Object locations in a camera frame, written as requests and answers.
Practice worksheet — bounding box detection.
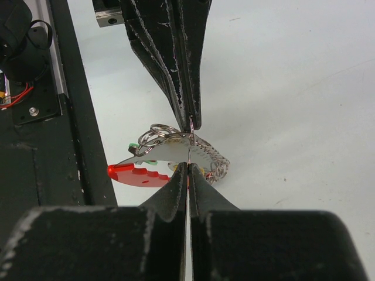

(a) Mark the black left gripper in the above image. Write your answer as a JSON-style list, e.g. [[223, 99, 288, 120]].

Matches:
[[92, 0, 189, 131]]

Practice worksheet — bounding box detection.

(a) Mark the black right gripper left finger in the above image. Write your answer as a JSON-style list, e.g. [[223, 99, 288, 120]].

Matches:
[[139, 162, 188, 280]]

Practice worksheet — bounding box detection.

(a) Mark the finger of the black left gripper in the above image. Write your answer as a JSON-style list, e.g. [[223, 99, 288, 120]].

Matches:
[[173, 1, 211, 131]]

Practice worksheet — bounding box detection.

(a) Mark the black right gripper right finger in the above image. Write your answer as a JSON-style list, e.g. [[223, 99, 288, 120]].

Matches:
[[188, 163, 239, 280]]

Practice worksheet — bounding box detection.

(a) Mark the keyring bunch with chain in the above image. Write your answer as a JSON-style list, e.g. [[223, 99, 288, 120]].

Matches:
[[115, 124, 230, 183]]

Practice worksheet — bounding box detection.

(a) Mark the green capped key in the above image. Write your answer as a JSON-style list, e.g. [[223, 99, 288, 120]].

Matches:
[[128, 143, 158, 166]]

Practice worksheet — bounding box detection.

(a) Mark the aluminium frame rail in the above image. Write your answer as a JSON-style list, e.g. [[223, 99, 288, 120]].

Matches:
[[38, 0, 68, 96]]

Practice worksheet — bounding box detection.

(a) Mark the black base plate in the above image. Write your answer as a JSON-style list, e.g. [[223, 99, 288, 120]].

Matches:
[[1, 1, 117, 244]]

